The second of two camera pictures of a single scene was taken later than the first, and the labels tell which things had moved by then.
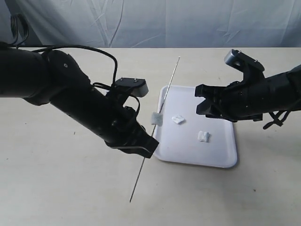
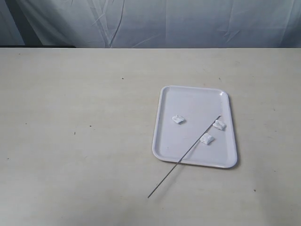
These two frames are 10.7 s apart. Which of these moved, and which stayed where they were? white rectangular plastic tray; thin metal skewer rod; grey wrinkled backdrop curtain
Moved: thin metal skewer rod
Stayed: white rectangular plastic tray; grey wrinkled backdrop curtain
